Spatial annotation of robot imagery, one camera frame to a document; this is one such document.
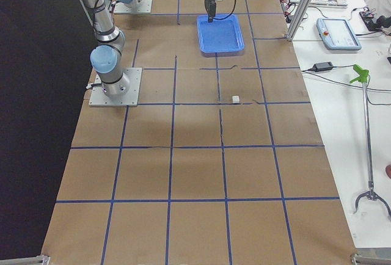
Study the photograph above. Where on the black power adapter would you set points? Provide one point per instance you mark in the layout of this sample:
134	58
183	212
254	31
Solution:
322	66

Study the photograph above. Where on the blue plastic tray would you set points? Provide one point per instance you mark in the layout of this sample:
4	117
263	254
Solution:
221	37

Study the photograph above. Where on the green grabber reach tool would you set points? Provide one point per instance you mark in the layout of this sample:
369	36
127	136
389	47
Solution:
370	194

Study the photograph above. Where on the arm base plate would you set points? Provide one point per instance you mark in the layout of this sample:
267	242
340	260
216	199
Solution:
133	7
124	92

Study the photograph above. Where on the teach pendant tablet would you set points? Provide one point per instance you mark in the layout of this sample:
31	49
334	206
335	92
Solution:
337	34

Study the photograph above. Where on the aluminium frame post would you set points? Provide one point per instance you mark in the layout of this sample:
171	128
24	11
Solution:
297	19

